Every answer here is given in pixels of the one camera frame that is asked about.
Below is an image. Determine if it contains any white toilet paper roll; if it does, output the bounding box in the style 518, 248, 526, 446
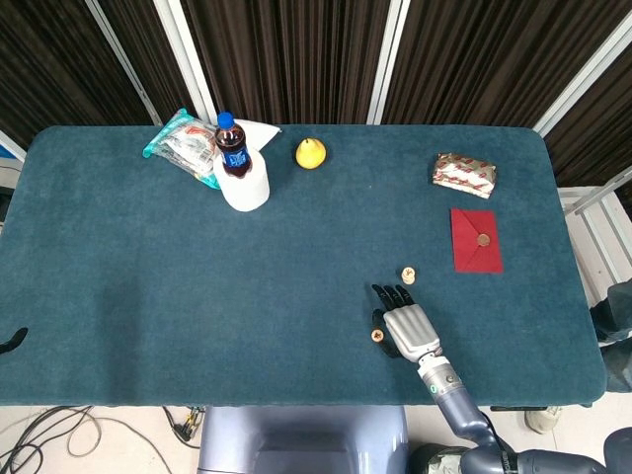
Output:
211, 150, 272, 213

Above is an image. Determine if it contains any white blue side panel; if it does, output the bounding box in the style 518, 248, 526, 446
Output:
0, 128, 27, 164

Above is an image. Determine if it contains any aluminium frame rack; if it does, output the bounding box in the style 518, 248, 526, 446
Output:
557, 165, 632, 302

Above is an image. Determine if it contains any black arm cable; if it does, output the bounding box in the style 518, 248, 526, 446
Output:
481, 412, 510, 453

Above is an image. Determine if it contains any white frame post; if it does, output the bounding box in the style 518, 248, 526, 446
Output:
152, 0, 218, 124
532, 9, 632, 138
366, 0, 410, 125
83, 0, 164, 125

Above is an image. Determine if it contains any beige sneaker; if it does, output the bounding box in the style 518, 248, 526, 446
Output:
524, 405, 563, 435

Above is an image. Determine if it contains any black floor cable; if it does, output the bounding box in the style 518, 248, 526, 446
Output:
0, 407, 100, 474

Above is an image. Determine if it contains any red envelope gold seal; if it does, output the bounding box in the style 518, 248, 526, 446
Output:
449, 207, 505, 275

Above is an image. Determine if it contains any yellow pear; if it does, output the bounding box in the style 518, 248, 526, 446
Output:
294, 137, 328, 171

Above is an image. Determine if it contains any cola bottle blue label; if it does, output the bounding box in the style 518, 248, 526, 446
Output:
213, 112, 253, 178

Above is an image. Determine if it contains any dark brown curtain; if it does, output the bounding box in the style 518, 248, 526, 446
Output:
0, 0, 632, 189

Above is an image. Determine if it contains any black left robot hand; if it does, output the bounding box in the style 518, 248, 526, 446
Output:
0, 327, 30, 356

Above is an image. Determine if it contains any person dark trouser leg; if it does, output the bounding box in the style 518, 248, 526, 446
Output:
592, 280, 632, 394

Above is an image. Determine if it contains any white paper sheet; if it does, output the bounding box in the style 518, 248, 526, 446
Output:
235, 118, 282, 151

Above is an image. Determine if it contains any black trash bin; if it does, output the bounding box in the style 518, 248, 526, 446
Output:
408, 442, 475, 474

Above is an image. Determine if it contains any grey black right robot hand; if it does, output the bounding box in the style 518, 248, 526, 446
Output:
369, 282, 443, 365

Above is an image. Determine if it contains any teal clear snack bag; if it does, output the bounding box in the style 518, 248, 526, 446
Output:
142, 108, 222, 191

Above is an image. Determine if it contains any black power plug cable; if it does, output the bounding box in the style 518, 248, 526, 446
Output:
162, 405, 201, 449

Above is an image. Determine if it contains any blue grey robot torso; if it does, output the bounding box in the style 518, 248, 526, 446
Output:
197, 405, 410, 474

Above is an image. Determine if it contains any grey floor cable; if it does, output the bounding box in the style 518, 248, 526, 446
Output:
48, 407, 167, 474

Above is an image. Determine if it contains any teal blue table cloth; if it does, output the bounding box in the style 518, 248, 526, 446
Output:
0, 123, 607, 409

